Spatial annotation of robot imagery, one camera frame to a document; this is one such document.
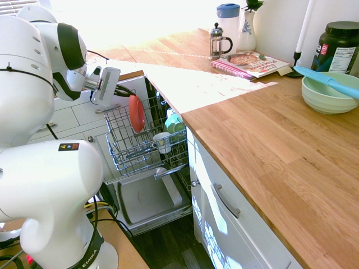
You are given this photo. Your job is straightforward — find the green striped mug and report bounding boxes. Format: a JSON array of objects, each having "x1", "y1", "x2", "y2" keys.
[{"x1": 164, "y1": 113, "x2": 187, "y2": 135}]

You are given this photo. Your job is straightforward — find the black candle holder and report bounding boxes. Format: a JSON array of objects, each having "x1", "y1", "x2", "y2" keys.
[{"x1": 286, "y1": 51, "x2": 306, "y2": 78}]

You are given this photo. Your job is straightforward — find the black cable bundle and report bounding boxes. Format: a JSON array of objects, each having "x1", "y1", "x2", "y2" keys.
[{"x1": 84, "y1": 183, "x2": 134, "y2": 239}]

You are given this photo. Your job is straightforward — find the grey wire dishwasher rack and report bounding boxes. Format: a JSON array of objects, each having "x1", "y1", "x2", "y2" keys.
[{"x1": 104, "y1": 94, "x2": 189, "y2": 178}]

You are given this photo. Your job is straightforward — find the curved metal drawer handle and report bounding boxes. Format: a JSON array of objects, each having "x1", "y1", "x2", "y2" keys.
[{"x1": 213, "y1": 183, "x2": 242, "y2": 219}]

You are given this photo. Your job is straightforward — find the pink plastic plate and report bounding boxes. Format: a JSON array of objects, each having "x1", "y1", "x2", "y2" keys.
[{"x1": 128, "y1": 94, "x2": 146, "y2": 133}]

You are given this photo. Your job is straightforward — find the black Vega protein tub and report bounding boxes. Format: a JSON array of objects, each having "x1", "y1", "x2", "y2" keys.
[{"x1": 310, "y1": 21, "x2": 359, "y2": 80}]

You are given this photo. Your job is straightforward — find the pizza cookbook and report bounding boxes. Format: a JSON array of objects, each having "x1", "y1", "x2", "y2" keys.
[{"x1": 218, "y1": 50, "x2": 291, "y2": 79}]

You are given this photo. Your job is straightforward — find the white water jug blue lid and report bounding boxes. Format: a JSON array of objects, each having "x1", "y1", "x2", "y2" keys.
[{"x1": 215, "y1": 3, "x2": 241, "y2": 55}]

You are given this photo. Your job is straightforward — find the white vase blue flowers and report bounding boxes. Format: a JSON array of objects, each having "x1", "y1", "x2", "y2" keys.
[{"x1": 237, "y1": 10, "x2": 257, "y2": 52}]

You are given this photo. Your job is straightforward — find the light blue plastic knife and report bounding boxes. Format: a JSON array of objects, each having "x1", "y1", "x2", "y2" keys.
[{"x1": 293, "y1": 66, "x2": 359, "y2": 100}]

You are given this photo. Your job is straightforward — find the steel dishwasher door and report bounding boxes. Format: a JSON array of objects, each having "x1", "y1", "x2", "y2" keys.
[{"x1": 116, "y1": 167, "x2": 194, "y2": 231}]

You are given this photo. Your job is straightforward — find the tall white candle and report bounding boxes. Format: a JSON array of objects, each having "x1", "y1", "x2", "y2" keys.
[{"x1": 295, "y1": 0, "x2": 317, "y2": 54}]

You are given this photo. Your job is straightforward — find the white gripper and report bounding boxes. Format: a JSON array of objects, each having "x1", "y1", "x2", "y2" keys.
[{"x1": 92, "y1": 66, "x2": 137, "y2": 108}]

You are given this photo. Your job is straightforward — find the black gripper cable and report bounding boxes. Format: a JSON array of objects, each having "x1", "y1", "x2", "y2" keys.
[{"x1": 86, "y1": 49, "x2": 111, "y2": 62}]

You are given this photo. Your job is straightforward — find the pale green bowl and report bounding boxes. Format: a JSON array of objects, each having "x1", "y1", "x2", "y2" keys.
[{"x1": 301, "y1": 71, "x2": 359, "y2": 115}]

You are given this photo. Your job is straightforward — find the glass French press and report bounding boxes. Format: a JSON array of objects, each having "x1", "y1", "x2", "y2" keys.
[{"x1": 209, "y1": 22, "x2": 234, "y2": 61}]

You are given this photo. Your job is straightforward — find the green leafy plant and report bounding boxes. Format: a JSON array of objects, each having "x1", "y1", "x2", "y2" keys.
[{"x1": 245, "y1": 0, "x2": 265, "y2": 13}]

